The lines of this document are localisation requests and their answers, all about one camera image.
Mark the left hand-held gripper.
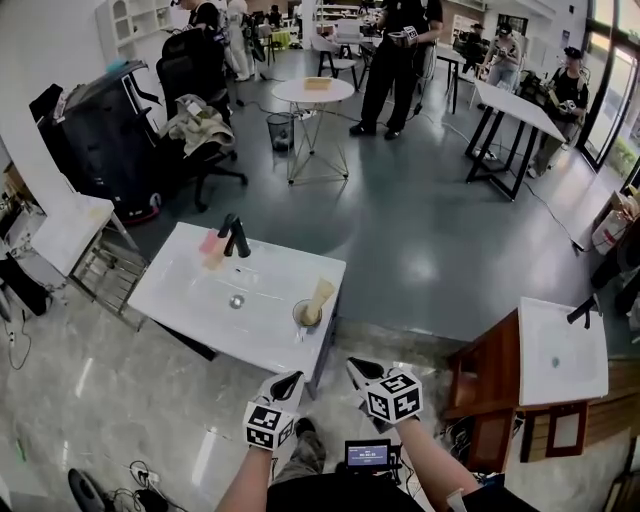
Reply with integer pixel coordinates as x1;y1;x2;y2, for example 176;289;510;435
243;370;306;452

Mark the black wheeled machine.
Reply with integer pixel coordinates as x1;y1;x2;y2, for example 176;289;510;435
28;58;164;225

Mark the person's left forearm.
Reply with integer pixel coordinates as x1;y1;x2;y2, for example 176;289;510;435
214;441;275;512

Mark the black wire waste basket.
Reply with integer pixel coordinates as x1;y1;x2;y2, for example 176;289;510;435
265;112;297;153

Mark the black framed window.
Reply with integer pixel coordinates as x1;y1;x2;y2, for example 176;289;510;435
583;0;640;177

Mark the beige cloth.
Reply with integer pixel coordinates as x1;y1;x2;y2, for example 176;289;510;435
159;93;237;157

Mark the round white wire-leg table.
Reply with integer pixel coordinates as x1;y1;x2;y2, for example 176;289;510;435
270;76;355;187

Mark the person's grey trouser leg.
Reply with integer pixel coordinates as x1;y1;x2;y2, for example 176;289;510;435
274;429;328;484

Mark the dark rectangular table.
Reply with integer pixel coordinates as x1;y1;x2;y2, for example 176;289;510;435
434;44;474;115

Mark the clear glass cup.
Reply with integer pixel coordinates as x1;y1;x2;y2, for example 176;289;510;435
291;298;324;330

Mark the person's right forearm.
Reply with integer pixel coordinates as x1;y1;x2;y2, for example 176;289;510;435
397;415;482;501

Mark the black office chair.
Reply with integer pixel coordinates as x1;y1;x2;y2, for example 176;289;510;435
155;25;250;214

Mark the small black monitor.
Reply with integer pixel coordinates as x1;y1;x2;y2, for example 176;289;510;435
344;438;393;472

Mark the pink toiletry item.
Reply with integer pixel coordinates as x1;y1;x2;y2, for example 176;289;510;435
198;229;222;257

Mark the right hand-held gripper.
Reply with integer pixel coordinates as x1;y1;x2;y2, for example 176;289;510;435
346;356;424;434

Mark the person's black shirt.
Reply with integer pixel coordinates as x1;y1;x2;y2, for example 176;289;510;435
264;478;544;512

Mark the wooden washbasin cabinet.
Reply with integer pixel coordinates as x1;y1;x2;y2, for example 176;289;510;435
443;307;640;464

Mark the white table with metal frame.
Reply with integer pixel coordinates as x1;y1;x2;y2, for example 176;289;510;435
30;192;147;332

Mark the black faucet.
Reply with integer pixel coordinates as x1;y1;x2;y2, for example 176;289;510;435
565;293;602;331
217;213;252;259

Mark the black rounded object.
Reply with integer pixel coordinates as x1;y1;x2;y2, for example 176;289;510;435
66;466;109;512

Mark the white table with black legs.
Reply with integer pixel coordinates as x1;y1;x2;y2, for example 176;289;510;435
464;78;582;203

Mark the white washbasin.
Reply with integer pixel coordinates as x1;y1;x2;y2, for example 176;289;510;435
126;221;348;387
517;296;610;408

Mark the white shelf cabinet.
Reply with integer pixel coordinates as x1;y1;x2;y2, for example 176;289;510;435
94;0;174;51

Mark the white paper bag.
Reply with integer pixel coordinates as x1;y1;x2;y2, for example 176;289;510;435
591;184;640;254

